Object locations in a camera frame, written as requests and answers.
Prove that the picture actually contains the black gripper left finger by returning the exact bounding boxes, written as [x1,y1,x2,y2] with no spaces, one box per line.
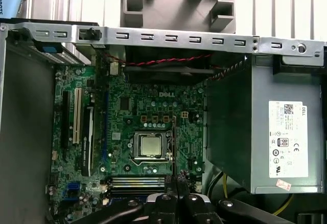
[101,175,178,224]

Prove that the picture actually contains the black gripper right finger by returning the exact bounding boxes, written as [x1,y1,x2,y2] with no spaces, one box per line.
[177,171,302,224]

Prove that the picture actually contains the black RAM slot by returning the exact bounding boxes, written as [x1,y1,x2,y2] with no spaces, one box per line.
[111,175,167,182]
[111,181,167,187]
[111,186,167,193]

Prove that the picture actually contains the RAM stick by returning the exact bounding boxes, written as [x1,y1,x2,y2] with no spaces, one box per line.
[111,192,154,201]

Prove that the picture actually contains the thin metal locking lever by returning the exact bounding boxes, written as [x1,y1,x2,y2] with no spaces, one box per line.
[129,154,176,167]

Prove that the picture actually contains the silver CPU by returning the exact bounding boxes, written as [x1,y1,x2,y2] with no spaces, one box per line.
[139,135,164,156]

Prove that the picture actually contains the metal CPU socket cover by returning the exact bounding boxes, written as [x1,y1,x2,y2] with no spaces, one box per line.
[131,129,175,161]

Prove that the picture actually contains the green motherboard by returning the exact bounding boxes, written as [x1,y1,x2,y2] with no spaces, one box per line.
[47,62,209,224]

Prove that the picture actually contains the blue board connector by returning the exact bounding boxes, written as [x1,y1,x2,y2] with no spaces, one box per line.
[66,181,79,193]

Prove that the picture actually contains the blue expansion slot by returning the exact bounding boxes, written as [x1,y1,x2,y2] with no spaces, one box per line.
[101,91,108,170]

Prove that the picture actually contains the white expansion slot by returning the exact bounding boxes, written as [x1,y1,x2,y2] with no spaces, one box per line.
[73,87,82,145]

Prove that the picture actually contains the black expansion slot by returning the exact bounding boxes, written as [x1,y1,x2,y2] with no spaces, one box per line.
[62,91,72,155]

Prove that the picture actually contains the black case fan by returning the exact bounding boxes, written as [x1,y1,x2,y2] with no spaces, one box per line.
[124,47,215,83]

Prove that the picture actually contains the grey power supply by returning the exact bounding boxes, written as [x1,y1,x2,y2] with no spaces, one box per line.
[205,54,326,195]

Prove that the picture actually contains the black PC case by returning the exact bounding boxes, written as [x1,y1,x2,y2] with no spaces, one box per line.
[0,16,327,224]

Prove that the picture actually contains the grey parts rack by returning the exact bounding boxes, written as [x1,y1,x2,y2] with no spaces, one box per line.
[120,0,237,34]

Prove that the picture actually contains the yellow wire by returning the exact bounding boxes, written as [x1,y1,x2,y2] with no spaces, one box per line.
[272,192,294,217]
[221,172,228,199]

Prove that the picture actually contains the red black twisted wire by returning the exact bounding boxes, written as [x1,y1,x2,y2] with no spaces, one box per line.
[101,53,214,68]

